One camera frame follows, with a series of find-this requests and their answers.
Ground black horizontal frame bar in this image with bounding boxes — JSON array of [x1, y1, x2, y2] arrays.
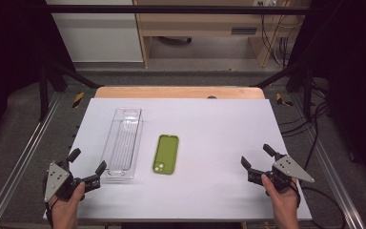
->
[[44, 4, 314, 15]]

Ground wooden table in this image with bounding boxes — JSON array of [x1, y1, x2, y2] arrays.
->
[[94, 85, 266, 100]]

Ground light wooden desk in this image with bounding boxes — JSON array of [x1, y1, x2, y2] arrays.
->
[[132, 0, 311, 69]]

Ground black floor cables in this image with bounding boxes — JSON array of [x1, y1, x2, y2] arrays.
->
[[278, 80, 332, 171]]

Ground black frame strut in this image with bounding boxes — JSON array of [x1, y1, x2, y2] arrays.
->
[[250, 61, 315, 121], [38, 59, 105, 122]]

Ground bundle of hanging cables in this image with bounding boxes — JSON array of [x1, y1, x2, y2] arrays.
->
[[259, 0, 301, 69]]

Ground white power strip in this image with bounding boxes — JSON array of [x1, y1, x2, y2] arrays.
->
[[253, 0, 278, 8]]

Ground person's right hand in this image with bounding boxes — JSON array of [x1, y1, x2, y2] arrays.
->
[[260, 174, 301, 221]]

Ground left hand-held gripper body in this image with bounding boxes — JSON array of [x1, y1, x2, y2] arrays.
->
[[43, 158, 102, 203]]

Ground aluminium floor rail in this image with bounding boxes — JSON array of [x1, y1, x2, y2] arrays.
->
[[289, 93, 366, 229], [0, 91, 64, 229]]

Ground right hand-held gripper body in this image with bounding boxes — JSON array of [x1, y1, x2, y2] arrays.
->
[[247, 152, 315, 196]]

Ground person's left hand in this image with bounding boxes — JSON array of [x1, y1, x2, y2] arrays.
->
[[49, 181, 87, 222]]

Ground black curtain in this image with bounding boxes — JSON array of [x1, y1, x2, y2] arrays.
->
[[286, 0, 366, 194], [0, 0, 75, 152]]

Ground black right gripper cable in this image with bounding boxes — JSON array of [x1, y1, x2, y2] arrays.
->
[[290, 180, 348, 229]]

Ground white table mat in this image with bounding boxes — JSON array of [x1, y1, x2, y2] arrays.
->
[[43, 97, 313, 222]]

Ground green phone case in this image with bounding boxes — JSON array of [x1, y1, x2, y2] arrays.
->
[[152, 134, 180, 176]]

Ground white cabinet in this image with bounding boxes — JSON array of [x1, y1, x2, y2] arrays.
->
[[45, 0, 144, 63]]

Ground yellow black tape marker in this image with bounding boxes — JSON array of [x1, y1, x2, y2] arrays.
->
[[275, 93, 294, 107], [71, 92, 86, 109]]

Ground clear plastic tray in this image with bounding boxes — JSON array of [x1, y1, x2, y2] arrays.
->
[[100, 107, 145, 181]]

